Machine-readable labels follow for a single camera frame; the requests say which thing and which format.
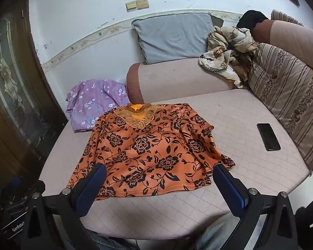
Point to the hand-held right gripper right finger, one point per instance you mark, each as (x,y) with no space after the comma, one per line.
(229,190)

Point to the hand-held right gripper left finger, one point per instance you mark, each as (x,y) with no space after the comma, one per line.
(91,187)

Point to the orange floral blouse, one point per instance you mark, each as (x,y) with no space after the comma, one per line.
(151,151)

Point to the pink quilted mattress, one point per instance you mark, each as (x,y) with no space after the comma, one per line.
(250,166)

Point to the person's blue jeans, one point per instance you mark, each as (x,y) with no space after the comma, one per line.
(219,231)

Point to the black smartphone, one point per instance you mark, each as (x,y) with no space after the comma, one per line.
(268,136)

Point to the purple floral garment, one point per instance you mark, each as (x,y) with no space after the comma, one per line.
(91,101)

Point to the large brown striped cushion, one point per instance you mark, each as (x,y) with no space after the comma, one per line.
(284,88)

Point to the wooden door with stained glass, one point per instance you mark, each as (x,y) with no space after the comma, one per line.
(13,96)

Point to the pink bolster cushion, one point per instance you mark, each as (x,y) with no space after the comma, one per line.
(177,79)
(289,39)

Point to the cream brown floral blanket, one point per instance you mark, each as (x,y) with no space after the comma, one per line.
(225,54)

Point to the grey pillow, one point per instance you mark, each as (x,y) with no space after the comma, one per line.
(172,36)

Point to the black cloth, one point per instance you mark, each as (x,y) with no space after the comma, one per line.
(251,18)

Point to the small brown striped cushion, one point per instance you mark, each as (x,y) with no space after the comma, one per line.
(287,17)

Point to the beige light switch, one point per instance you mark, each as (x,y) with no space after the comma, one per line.
(131,5)
(142,3)

